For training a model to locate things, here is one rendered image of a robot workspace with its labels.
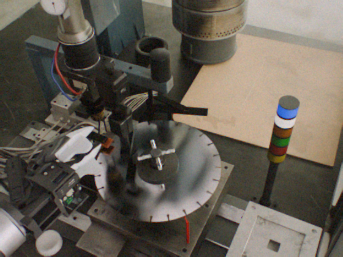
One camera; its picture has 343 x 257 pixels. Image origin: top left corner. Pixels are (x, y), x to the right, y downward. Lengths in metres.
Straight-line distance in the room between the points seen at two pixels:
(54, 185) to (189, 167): 0.46
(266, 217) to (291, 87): 0.69
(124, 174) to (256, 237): 0.36
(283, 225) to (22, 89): 1.13
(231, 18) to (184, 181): 0.72
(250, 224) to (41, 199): 0.53
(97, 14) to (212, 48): 0.70
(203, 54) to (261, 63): 0.24
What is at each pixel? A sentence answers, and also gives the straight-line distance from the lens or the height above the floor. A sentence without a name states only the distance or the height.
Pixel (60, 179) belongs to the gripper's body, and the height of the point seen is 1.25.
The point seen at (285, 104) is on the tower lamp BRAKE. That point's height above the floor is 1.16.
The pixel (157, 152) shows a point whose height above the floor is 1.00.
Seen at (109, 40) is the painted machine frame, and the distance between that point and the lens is 1.57.
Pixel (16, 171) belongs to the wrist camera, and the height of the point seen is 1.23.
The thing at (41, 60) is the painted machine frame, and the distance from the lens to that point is 1.38.
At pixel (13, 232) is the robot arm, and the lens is 0.66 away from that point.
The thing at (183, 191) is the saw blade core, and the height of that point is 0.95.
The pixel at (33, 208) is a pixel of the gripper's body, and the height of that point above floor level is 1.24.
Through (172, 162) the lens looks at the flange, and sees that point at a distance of 1.02.
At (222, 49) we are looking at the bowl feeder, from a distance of 1.61.
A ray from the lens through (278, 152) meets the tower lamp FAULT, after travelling 1.00.
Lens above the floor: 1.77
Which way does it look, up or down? 48 degrees down
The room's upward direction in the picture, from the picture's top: 4 degrees counter-clockwise
